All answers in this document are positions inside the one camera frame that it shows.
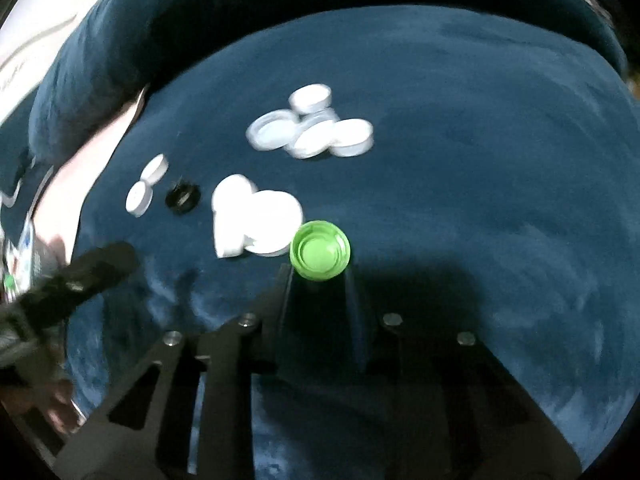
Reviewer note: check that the pink bedsheet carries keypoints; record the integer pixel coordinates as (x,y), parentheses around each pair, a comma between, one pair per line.
(95,160)

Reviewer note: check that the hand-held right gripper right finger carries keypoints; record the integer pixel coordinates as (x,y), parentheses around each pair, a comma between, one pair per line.
(357,330)

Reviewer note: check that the light green ribbed cap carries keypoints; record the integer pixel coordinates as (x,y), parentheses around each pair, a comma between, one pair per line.
(320,250)

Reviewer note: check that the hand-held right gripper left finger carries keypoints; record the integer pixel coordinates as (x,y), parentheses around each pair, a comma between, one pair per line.
(282,320)

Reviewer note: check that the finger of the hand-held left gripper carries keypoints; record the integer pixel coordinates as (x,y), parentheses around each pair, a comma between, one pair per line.
(100,267)

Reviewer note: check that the person's left hand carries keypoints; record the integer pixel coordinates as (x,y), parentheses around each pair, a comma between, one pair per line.
(57,400)

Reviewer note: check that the dark blue plush blanket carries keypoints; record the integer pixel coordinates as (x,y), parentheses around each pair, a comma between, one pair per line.
(450,185)

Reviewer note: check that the dark blue piped pillow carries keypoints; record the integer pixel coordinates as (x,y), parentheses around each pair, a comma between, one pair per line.
(12,160)

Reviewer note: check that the pile of white caps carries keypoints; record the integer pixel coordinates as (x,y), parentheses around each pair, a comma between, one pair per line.
(270,230)

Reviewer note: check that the black cap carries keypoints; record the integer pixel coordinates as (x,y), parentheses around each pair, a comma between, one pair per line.
(182,195)

